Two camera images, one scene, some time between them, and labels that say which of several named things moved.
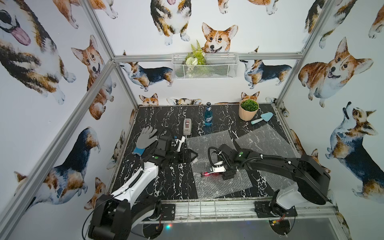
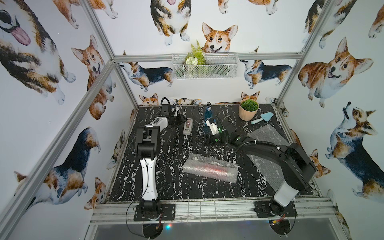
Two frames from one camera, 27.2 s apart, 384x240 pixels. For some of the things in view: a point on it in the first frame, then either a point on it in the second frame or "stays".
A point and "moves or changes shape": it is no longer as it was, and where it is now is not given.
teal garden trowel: [266, 116] stays
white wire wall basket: [218, 66] stays
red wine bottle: [213, 174] moves or changes shape
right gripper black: [228, 174] → [211, 137]
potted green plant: [248, 108] stays
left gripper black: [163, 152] → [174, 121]
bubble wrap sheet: [213, 187] moves or changes shape
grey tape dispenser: [187, 126] stays
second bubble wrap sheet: [264, 140] stays
